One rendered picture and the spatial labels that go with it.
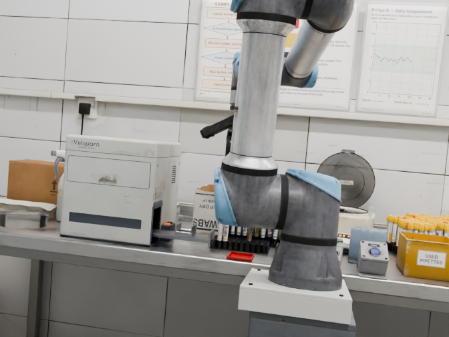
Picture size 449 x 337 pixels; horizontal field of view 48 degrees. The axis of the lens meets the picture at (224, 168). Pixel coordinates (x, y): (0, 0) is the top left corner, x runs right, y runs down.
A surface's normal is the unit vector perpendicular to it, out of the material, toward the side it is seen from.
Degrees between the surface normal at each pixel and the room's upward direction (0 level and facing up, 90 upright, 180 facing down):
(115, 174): 90
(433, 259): 90
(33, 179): 89
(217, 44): 94
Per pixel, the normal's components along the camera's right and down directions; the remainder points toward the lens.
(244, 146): -0.36, 0.13
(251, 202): 0.04, 0.18
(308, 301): -0.17, 0.04
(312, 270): 0.00, -0.33
